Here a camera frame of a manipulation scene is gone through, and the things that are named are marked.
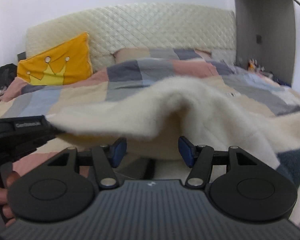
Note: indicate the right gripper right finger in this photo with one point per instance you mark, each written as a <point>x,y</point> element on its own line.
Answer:
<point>199,160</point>

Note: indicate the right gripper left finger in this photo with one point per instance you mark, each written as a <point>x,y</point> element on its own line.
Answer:
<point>105,159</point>

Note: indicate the cream striped knit sweater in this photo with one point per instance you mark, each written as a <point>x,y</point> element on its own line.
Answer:
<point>263,120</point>

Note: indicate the black clothing pile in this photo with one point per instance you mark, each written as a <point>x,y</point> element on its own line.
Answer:
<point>8,73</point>

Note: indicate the person's left hand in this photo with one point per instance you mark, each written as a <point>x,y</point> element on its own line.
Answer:
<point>5,208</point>

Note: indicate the patchwork colour block duvet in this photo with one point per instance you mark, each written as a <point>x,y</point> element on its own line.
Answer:
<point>22,99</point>

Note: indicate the yellow crown cushion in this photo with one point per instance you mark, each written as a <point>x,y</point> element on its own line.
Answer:
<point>63,64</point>

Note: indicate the yellow pump bottle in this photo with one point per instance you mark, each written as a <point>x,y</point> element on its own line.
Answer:
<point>251,66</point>

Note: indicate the patchwork pillow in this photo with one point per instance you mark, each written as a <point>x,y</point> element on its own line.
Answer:
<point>126,54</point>

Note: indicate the cream quilted headboard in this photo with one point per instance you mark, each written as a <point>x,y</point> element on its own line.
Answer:
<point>140,25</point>

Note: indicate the grey wardrobe niche cabinet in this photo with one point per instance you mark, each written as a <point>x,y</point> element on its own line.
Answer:
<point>278,22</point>

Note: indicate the grey wall switch plate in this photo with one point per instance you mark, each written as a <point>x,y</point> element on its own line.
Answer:
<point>21,56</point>

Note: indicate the dark niche wall socket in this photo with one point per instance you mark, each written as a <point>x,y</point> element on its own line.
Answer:
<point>258,39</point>

